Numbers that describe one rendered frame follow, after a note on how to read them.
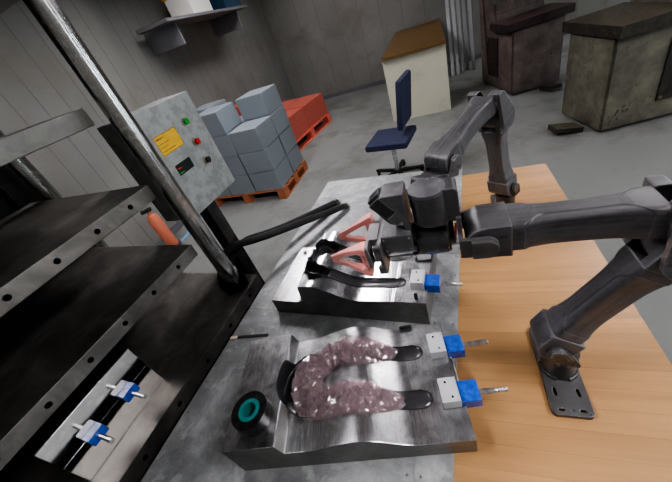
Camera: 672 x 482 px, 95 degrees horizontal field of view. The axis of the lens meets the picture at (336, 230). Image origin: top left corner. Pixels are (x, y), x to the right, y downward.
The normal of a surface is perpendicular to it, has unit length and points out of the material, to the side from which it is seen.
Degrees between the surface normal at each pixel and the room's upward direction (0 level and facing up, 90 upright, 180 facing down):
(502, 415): 0
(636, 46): 90
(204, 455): 0
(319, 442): 15
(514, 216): 1
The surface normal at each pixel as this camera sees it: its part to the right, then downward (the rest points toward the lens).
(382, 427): 0.19, -0.79
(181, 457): -0.29, -0.78
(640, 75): -0.02, 0.58
